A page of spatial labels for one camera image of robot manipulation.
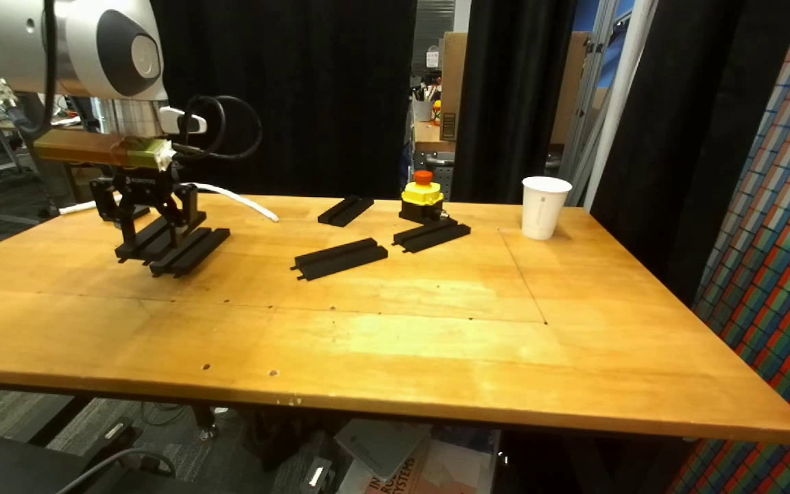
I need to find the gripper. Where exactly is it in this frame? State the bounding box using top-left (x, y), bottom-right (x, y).
top-left (89, 170), bottom-right (201, 250)

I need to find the multicoloured patterned panel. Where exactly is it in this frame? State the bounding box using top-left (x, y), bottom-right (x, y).
top-left (667, 0), bottom-right (790, 494)

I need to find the yellow emergency stop button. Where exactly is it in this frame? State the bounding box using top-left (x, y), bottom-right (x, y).
top-left (398, 169), bottom-right (446, 224)

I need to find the metal frame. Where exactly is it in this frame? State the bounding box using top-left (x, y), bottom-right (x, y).
top-left (558, 0), bottom-right (660, 209)

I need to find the black curtain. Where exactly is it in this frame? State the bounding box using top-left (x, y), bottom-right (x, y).
top-left (449, 0), bottom-right (578, 205)
top-left (150, 0), bottom-right (418, 201)
top-left (588, 0), bottom-right (790, 307)

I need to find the white cable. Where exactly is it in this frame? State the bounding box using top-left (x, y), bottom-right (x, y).
top-left (58, 181), bottom-right (280, 224)

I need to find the white paper cup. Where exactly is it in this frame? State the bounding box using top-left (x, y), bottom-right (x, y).
top-left (520, 176), bottom-right (573, 242)

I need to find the cardboard box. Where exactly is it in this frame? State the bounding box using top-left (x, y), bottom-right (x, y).
top-left (440, 30), bottom-right (593, 145)

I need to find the cup of pens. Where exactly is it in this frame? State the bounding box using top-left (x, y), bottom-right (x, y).
top-left (411, 81), bottom-right (437, 124)

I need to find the short black track piece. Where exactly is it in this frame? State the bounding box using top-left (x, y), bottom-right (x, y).
top-left (317, 195), bottom-right (376, 228)

